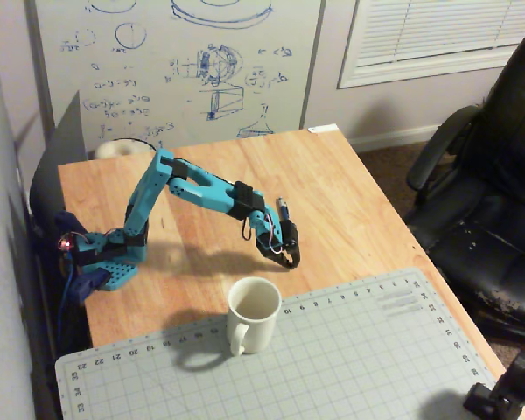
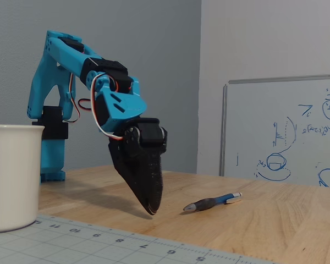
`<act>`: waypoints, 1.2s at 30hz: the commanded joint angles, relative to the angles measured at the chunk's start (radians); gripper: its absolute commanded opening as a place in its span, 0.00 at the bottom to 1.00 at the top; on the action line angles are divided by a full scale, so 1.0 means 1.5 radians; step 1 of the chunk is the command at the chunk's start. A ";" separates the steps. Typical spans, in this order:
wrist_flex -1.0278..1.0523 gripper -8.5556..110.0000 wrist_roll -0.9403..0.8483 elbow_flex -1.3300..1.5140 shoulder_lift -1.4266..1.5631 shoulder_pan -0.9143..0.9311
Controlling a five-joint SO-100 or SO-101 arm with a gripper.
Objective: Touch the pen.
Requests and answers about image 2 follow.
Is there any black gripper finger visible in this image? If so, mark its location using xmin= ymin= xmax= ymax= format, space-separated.
xmin=107 ymin=142 xmax=150 ymax=215
xmin=144 ymin=152 xmax=164 ymax=216

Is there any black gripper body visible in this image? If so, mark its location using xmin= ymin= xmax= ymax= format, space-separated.
xmin=107 ymin=117 xmax=169 ymax=160

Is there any blue pen with black grip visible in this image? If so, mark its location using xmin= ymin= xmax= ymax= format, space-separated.
xmin=183 ymin=192 xmax=243 ymax=212

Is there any grey cutting mat with ruler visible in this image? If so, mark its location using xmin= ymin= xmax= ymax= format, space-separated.
xmin=0 ymin=213 xmax=282 ymax=264

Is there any whiteboard with blue drawings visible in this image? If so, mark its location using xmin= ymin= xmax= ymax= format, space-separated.
xmin=219 ymin=73 xmax=330 ymax=189

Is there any white cup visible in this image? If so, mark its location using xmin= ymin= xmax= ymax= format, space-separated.
xmin=0 ymin=124 xmax=45 ymax=234

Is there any white red gripper servo cable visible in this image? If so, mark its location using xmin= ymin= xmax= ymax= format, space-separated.
xmin=90 ymin=71 xmax=126 ymax=142

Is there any black red looped servo cable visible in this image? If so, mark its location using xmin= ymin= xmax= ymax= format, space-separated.
xmin=78 ymin=98 xmax=97 ymax=111

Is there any red white base servo cable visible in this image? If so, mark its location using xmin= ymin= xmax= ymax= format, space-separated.
xmin=62 ymin=71 xmax=81 ymax=124

